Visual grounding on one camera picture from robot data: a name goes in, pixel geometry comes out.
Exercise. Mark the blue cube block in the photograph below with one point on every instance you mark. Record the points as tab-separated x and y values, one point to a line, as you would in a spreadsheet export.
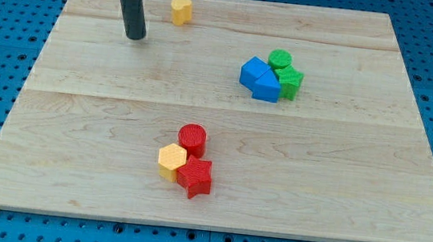
251	71

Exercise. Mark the yellow heart block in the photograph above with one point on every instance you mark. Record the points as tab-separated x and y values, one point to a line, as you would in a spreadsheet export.
181	11

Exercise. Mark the red cylinder block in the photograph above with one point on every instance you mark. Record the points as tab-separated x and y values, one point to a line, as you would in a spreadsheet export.
192	138

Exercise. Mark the light wooden board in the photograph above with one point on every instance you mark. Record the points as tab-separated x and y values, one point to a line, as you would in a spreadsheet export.
347	161

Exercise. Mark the red star block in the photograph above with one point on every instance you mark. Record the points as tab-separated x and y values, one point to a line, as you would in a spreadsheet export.
195	176

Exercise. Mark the yellow hexagon block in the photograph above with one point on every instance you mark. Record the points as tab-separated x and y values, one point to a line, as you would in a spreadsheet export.
170	158

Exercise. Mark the blue triangle block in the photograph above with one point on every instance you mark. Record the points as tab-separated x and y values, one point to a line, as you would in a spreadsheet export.
267	88

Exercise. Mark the green star block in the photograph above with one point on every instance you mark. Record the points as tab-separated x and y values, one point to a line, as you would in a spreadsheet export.
290	81

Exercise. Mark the green cylinder block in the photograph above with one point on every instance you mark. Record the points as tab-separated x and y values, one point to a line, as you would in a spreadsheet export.
279	59

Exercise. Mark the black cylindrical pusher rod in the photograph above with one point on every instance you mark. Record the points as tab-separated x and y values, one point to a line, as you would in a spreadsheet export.
133	19

